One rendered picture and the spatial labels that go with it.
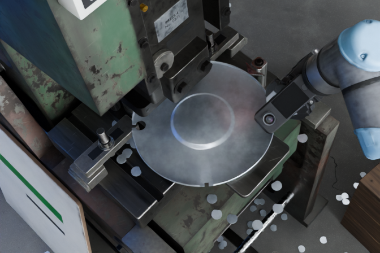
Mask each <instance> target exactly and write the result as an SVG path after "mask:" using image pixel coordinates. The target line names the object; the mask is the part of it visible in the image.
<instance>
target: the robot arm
mask: <svg viewBox="0 0 380 253"><path fill-rule="evenodd" d="M313 53H314V54H312V53H311V52H310V53H309V54H307V55H306V56H304V57H303V58H302V59H300V60H299V61H298V62H297V63H296V64H295V65H294V66H293V67H292V68H291V70H290V72H289V73H288V74H287V75H286V77H284V78H283V79H282V80H280V79H278V78H275V79H273V81H272V82H271V83H269V85H268V86H267V88H266V95H265V96H266V102H267V103H266V104H264V105H263V106H262V107H261V108H260V109H259V110H258V111H257V112H256V114H255V116H254V119H255V121H256V122H257V124H258V125H259V126H260V127H261V128H262V129H263V130H264V131H265V132H266V133H268V134H272V133H274V132H275V131H276V130H277V129H278V128H279V127H281V126H282V125H283V124H284V123H285V122H286V121H287V120H288V119H294V120H302V119H304V118H306V116H309V115H310V114H311V113H312V110H313V109H314V108H315V105H314V103H315V102H317V103H318V102H319V101H320V100H321V99H322V98H323V96H328V95H332V94H336V93H338V92H340V91H341V92H342V94H343V98H344V101H345V103H346V106H347V110H348V113H349V116H350V118H351V122H352V125H353V128H354V134H355V135H356V136H357V139H358V141H359V143H360V146H361V149H362V151H363V153H364V155H365V156H366V157H367V158H368V159H371V160H375V159H379V158H380V21H378V20H363V21H361V22H359V23H357V24H355V25H354V26H352V27H349V28H347V29H345V30H344V31H342V32H341V34H340V35H338V36H337V37H336V38H335V39H333V40H332V41H331V42H329V43H328V44H327V45H325V46H324V47H323V48H322V49H320V50H319V49H318V48H315V49H314V50H313ZM309 57H310V58H309ZM308 58H309V59H308Z"/></svg>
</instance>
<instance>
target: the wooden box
mask: <svg viewBox="0 0 380 253"><path fill-rule="evenodd" d="M340 223H341V224H342V225H343V226H344V227H345V228H346V229H347V230H348V231H349V232H350V233H351V234H352V235H353V236H354V237H355V238H356V239H357V240H358V241H359V242H360V243H361V244H362V245H363V246H364V247H365V248H366V249H367V250H368V251H369V252H370V253H380V162H379V163H378V164H377V165H376V166H375V167H374V168H373V169H372V170H371V171H369V172H368V173H367V174H366V175H365V176H364V177H363V178H362V179H361V180H360V181H359V184H358V186H357V188H356V190H355V193H354V195H353V197H352V199H351V201H350V203H349V205H348V207H347V210H346V212H345V214H344V216H343V218H342V220H341V222H340Z"/></svg>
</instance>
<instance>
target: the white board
mask: <svg viewBox="0 0 380 253"><path fill-rule="evenodd" d="M0 187H1V190H2V192H3V195H4V197H5V200H6V202H7V203H8V204H9V205H10V206H11V207H12V208H13V209H14V210H15V211H16V212H17V213H18V214H19V215H20V217H21V218H22V219H23V220H24V221H25V222H26V223H27V224H28V225H29V226H30V227H31V228H32V229H33V230H34V231H35V232H36V233H37V235H38V236H39V237H40V238H41V239H42V240H43V241H44V242H45V243H46V244H47V245H48V246H49V247H50V248H51V249H52V250H53V251H54V253H92V250H91V247H90V241H89V236H88V231H87V226H86V222H85V217H84V211H83V206H82V204H81V202H80V201H79V200H78V199H77V197H75V196H74V195H73V194H72V193H71V192H70V191H69V190H68V189H67V188H66V187H65V186H64V185H63V184H62V183H61V182H60V181H59V180H58V179H57V178H56V177H55V176H54V175H53V174H52V173H50V172H49V171H48V170H47V169H46V168H45V167H44V166H43V165H42V164H41V163H40V162H39V161H38V160H37V159H36V158H35V157H34V156H33V155H32V154H31V153H30V152H29V151H28V150H27V149H26V148H25V147H24V146H23V145H22V144H21V143H20V142H19V141H18V140H17V139H16V138H15V137H14V136H13V135H12V134H11V133H10V132H9V131H7V130H6V129H5V128H4V127H3V126H2V125H1V124H0Z"/></svg>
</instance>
